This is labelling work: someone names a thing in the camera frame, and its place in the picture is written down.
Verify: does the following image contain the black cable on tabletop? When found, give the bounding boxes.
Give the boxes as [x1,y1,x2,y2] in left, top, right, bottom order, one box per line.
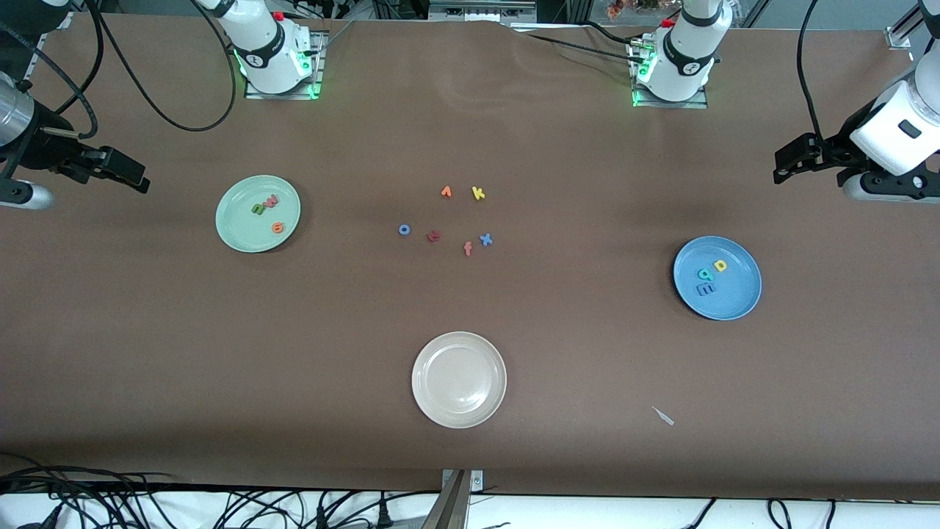
[507,21,654,67]

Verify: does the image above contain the metal table edge bracket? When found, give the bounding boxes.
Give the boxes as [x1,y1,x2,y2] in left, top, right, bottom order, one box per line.
[422,469,484,529]

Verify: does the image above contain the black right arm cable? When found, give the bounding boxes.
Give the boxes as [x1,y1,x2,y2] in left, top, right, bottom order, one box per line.
[0,0,237,139]

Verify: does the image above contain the blue plate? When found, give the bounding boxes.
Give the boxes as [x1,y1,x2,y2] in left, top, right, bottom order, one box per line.
[673,236,763,321]

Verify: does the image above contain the grey metal background equipment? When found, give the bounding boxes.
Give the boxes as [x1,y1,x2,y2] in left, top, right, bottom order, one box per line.
[428,0,537,23]

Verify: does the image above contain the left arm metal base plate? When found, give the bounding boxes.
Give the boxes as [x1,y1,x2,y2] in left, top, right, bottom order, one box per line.
[630,37,709,109]

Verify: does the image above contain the black floor cable bundle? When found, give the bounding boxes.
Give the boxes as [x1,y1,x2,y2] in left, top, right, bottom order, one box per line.
[0,450,441,529]

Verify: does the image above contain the beige plate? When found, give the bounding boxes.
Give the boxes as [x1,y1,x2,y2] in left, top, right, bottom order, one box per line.
[411,331,507,429]

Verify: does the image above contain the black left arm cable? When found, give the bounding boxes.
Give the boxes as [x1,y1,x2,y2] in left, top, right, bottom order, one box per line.
[797,0,827,142]

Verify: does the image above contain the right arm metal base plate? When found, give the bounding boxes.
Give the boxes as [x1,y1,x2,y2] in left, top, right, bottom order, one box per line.
[245,29,325,101]

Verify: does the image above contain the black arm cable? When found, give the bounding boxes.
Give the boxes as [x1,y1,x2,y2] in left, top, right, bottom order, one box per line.
[0,0,237,139]
[797,0,827,142]

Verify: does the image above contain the orange dried flowers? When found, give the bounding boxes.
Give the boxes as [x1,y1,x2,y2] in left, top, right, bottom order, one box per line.
[606,0,662,20]

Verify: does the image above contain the aluminium frame profile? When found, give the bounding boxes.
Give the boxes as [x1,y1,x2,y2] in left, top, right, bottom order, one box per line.
[22,0,74,82]
[885,0,928,51]

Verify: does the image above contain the green plate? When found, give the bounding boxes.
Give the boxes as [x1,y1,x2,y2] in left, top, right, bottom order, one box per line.
[215,175,302,253]

